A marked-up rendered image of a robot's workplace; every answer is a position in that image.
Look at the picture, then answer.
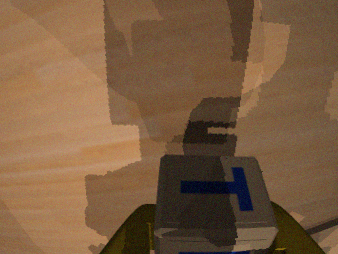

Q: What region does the grey block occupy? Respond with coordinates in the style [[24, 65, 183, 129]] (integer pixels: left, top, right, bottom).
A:
[[154, 154, 279, 254]]

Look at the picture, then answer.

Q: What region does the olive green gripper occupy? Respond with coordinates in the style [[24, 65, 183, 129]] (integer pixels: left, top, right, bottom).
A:
[[99, 201, 326, 254]]

